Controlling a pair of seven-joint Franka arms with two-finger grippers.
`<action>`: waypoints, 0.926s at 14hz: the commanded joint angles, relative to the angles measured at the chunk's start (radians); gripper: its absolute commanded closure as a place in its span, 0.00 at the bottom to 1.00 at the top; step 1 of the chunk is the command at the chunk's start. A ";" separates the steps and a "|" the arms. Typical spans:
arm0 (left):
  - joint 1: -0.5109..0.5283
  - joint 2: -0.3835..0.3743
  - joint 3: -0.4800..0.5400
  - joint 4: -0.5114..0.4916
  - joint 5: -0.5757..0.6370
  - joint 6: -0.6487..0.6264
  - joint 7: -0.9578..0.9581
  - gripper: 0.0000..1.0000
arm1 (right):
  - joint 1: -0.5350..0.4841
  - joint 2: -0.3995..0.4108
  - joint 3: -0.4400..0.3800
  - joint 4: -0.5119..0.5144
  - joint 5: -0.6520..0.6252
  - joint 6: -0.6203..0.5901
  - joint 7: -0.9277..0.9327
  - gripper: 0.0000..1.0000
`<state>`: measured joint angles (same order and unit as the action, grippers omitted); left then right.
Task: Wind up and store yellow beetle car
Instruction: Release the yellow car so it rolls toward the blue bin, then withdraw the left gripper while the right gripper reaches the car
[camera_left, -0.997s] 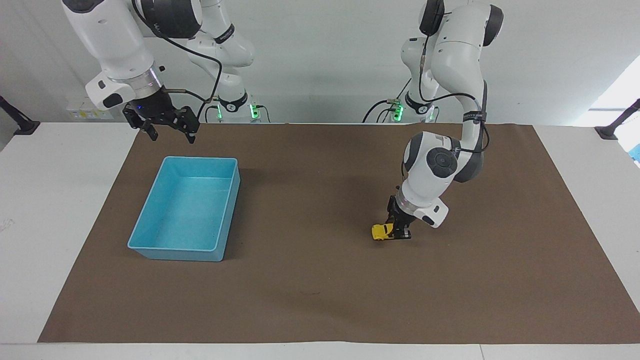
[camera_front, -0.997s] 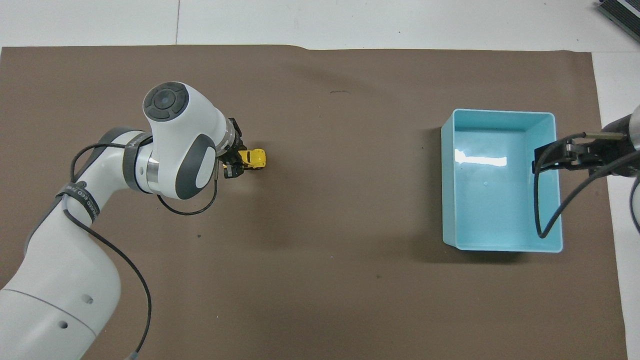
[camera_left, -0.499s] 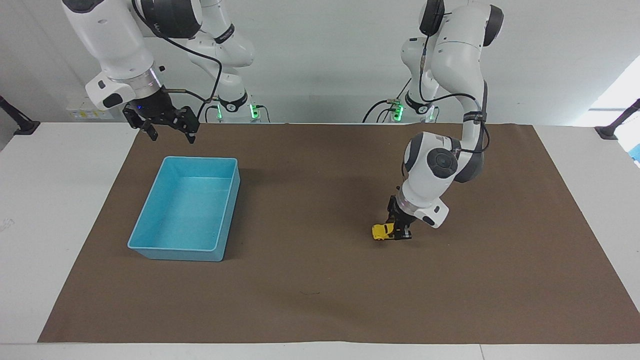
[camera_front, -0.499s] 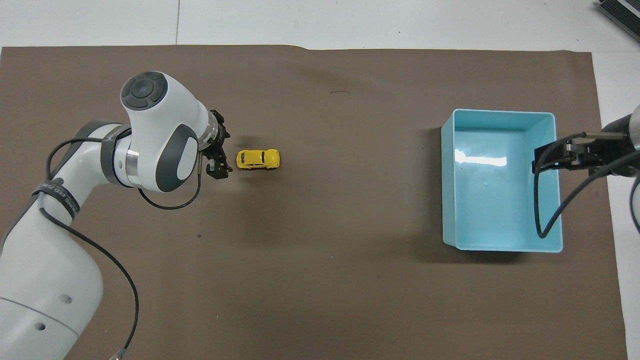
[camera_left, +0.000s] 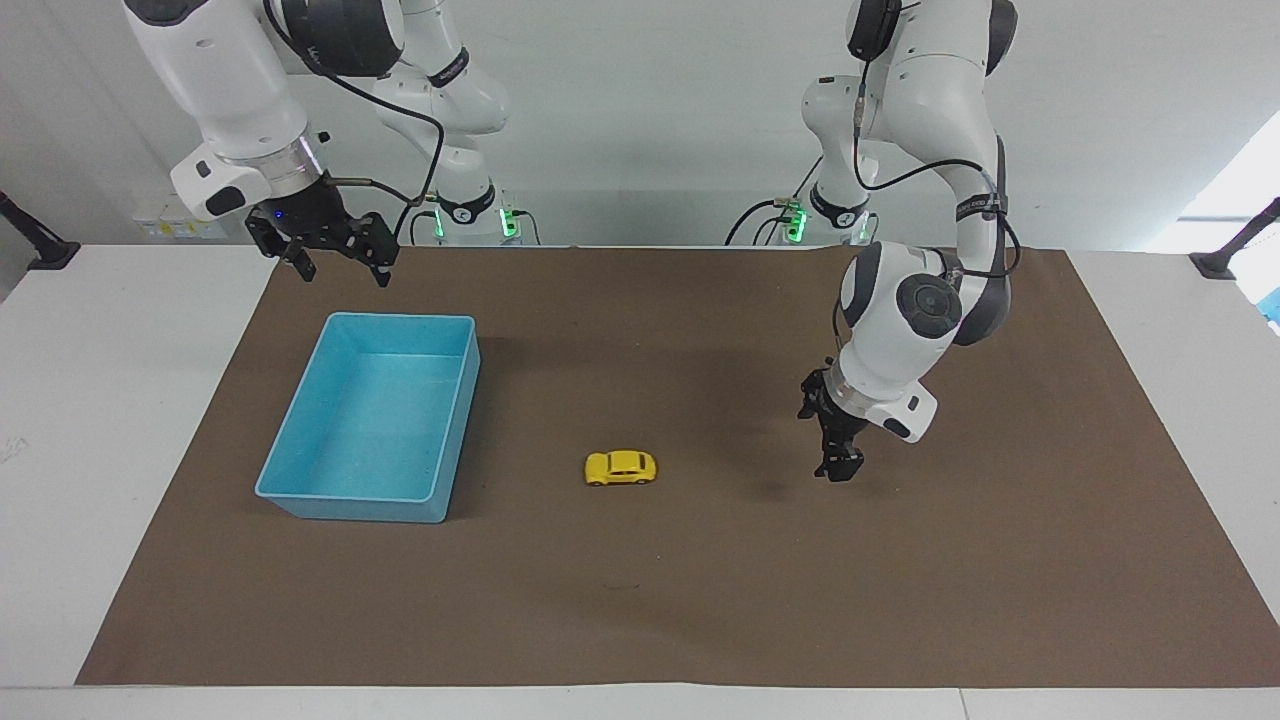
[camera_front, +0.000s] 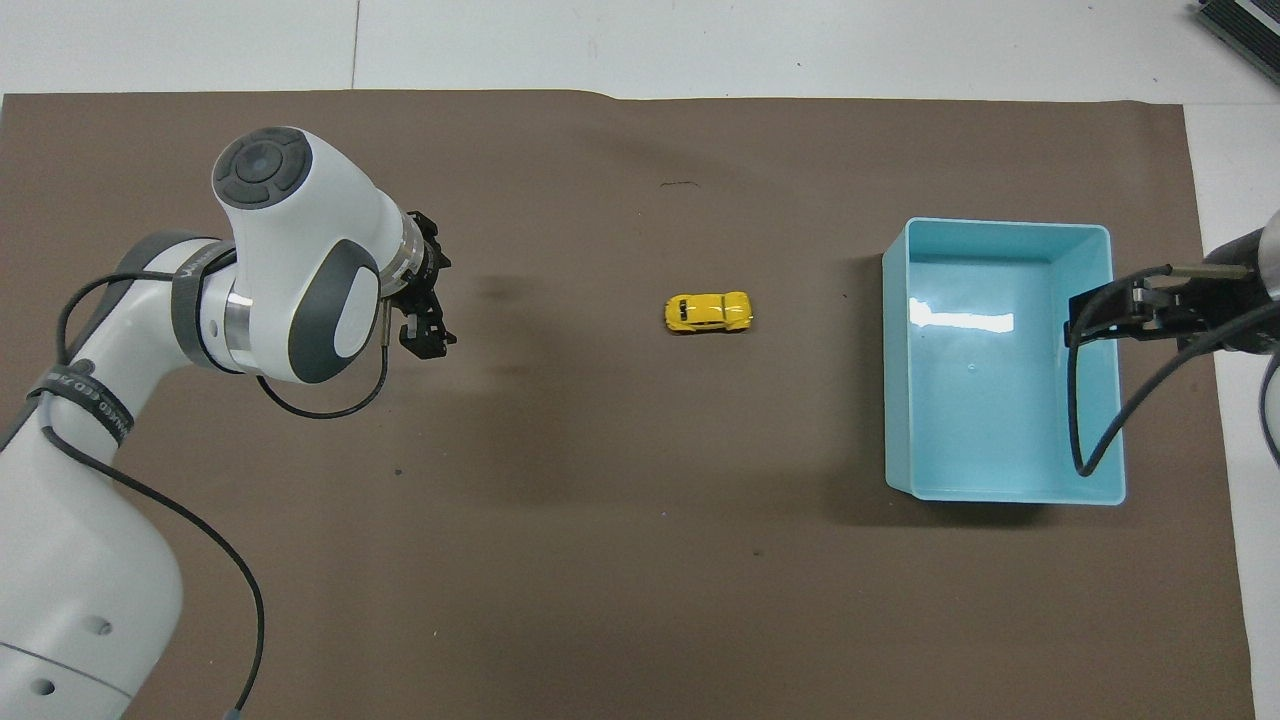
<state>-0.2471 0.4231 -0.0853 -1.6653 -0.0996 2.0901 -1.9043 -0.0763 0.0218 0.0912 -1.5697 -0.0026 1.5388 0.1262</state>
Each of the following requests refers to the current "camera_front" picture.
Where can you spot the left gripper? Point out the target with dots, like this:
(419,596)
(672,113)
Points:
(430,275)

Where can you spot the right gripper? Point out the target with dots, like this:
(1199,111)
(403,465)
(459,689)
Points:
(1225,300)

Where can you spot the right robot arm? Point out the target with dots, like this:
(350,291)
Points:
(1273,240)

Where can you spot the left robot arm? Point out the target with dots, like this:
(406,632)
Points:
(90,560)

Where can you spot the yellow toy beetle car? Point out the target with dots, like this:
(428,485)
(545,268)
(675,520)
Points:
(708,313)

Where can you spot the light blue plastic bin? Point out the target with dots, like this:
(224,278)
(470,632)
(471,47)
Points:
(985,400)

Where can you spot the black stand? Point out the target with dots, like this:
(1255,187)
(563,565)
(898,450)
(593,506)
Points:
(1245,25)

